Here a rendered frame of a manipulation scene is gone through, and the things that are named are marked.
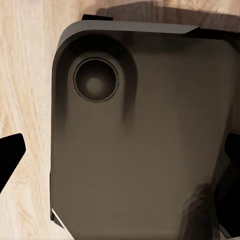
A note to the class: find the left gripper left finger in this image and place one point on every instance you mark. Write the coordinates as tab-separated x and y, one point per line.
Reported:
12	149

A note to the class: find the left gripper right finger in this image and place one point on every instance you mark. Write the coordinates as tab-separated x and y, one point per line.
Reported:
232	149

